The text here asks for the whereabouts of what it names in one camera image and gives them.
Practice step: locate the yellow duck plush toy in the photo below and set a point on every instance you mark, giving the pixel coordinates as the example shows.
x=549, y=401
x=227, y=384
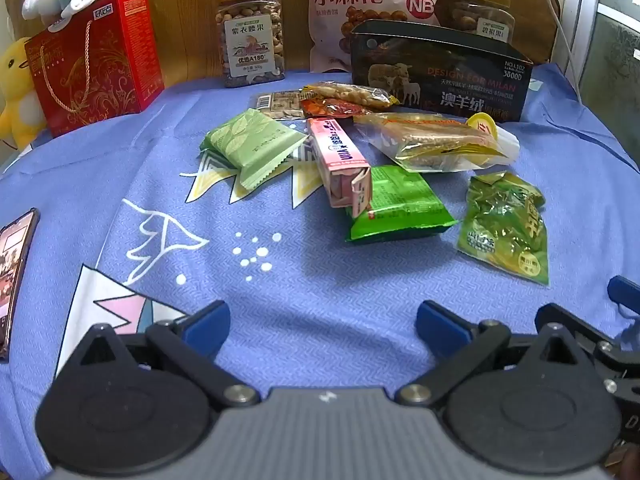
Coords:
x=22, y=118

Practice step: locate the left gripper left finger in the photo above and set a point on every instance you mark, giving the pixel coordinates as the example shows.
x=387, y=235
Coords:
x=189, y=345

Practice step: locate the red spicy snack packet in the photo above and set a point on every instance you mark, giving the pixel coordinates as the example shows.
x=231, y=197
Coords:
x=332, y=108

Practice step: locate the dark green snack packet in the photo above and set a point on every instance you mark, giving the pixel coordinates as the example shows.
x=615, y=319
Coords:
x=402, y=206

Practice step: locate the green crinkled candy bag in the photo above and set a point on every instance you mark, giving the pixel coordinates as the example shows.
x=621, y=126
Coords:
x=503, y=226

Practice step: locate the red gift box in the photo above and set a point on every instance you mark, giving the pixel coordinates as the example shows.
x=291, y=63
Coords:
x=102, y=64

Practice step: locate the blue printed tablecloth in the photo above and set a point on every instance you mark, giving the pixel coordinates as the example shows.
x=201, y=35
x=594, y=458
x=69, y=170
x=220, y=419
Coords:
x=136, y=224

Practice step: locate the clear nut jar gold lid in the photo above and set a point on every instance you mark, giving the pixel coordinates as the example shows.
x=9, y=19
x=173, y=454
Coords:
x=250, y=41

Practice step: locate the clear bag yellow pastry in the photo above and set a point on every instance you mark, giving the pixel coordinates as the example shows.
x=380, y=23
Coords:
x=434, y=143

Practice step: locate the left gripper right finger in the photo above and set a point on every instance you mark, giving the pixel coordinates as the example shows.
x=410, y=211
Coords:
x=464, y=352

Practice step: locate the black tin storage box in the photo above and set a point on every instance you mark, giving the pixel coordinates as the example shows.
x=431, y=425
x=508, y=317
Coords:
x=440, y=69

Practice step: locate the pink snack box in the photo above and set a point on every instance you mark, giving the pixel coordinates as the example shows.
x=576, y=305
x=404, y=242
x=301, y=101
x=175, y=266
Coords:
x=345, y=172

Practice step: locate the clear peanut packet gold edge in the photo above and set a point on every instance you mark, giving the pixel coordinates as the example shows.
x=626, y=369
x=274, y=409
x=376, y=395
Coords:
x=375, y=98

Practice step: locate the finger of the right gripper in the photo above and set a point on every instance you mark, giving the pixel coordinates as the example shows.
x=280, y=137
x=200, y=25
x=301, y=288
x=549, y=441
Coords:
x=625, y=293

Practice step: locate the light green snack packet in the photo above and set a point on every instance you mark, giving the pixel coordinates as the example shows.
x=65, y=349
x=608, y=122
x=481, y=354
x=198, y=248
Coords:
x=254, y=144

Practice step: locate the smartphone on table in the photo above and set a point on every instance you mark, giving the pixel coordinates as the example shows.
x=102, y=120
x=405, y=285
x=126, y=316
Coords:
x=16, y=239

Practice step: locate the beige patterned snack packet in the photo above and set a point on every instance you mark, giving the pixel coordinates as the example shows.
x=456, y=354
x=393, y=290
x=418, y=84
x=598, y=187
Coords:
x=281, y=105

